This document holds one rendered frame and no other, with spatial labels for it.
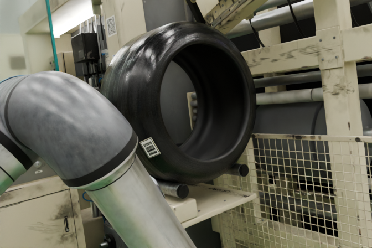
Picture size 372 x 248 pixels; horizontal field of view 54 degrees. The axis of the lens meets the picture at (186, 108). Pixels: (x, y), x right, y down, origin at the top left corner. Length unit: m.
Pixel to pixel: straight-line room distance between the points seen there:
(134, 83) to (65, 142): 0.65
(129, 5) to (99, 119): 1.11
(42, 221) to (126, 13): 0.94
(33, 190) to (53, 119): 1.24
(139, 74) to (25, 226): 0.90
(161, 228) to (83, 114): 0.20
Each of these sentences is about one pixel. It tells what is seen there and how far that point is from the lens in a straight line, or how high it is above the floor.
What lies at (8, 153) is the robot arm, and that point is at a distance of 0.56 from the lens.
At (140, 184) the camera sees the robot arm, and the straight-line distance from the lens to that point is 0.52.
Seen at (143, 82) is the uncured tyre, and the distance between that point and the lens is 1.08.
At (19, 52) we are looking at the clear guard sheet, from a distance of 1.72.
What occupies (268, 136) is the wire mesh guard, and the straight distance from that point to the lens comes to 1.48.
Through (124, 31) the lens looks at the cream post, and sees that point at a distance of 1.51.
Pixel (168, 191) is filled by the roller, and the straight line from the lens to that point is 1.21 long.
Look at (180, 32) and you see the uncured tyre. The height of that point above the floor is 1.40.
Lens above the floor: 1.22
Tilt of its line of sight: 3 degrees down
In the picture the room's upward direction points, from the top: 7 degrees counter-clockwise
